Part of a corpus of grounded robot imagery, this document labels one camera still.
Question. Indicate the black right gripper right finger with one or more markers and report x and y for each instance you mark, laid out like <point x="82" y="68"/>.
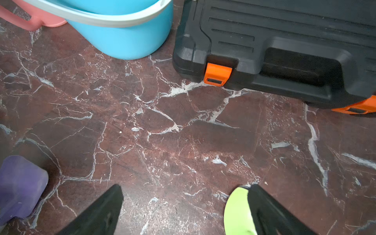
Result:
<point x="270" y="217"/>

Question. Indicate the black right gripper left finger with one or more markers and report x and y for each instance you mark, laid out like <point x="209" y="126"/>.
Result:
<point x="100" y="218"/>

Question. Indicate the purple shovel pink handle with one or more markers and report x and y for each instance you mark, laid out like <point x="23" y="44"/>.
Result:
<point x="22" y="184"/>

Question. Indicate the pink plastic watering can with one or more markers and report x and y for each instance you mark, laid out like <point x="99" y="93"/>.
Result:
<point x="38" y="17"/>

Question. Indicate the black plastic tool case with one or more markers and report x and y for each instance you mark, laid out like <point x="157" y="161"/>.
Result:
<point x="320" y="52"/>

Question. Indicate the light blue plastic bucket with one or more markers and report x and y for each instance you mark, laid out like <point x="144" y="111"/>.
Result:
<point x="125" y="30"/>

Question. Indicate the green trowel wooden handle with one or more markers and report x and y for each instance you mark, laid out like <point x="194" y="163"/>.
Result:
<point x="237" y="214"/>

